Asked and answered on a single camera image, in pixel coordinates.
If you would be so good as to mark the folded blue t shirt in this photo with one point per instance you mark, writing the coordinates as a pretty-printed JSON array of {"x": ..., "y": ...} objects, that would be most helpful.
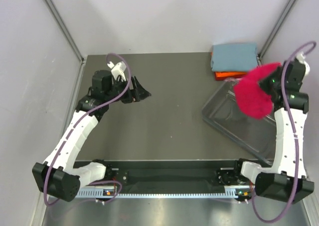
[{"x": 234, "y": 57}]

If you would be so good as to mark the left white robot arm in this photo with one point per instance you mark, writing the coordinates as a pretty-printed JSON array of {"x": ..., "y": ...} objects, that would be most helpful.
[{"x": 56, "y": 176}]

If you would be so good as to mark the clear plastic bin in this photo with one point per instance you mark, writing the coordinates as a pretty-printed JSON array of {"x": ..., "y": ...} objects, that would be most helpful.
[{"x": 257, "y": 136}]

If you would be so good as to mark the left aluminium frame post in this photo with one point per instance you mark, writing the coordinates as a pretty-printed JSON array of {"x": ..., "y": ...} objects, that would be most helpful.
[{"x": 63, "y": 28}]

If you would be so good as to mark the folded orange t shirt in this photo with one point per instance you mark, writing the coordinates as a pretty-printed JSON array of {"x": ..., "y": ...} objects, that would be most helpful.
[{"x": 230, "y": 74}]

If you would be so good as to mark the right aluminium frame post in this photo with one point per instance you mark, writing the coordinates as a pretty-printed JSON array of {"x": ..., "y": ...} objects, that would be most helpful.
[{"x": 277, "y": 27}]

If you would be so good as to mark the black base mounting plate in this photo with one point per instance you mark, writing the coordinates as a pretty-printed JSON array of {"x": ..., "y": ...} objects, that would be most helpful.
[{"x": 216, "y": 172}]

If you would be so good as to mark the folded dark red t shirt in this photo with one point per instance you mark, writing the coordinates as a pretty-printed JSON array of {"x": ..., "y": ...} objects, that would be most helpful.
[{"x": 226, "y": 79}]

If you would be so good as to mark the aluminium frame post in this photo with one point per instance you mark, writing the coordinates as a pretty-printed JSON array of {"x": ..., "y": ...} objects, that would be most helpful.
[
  {"x": 277, "y": 27},
  {"x": 63, "y": 28}
]

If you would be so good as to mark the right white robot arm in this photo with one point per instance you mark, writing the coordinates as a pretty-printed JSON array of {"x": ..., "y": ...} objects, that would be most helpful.
[{"x": 264, "y": 90}]

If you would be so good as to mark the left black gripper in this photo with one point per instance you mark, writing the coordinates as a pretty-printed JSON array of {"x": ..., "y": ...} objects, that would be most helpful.
[{"x": 141, "y": 93}]

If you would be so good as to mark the slotted grey cable duct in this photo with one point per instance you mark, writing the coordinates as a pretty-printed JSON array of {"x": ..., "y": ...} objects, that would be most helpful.
[{"x": 107, "y": 192}]

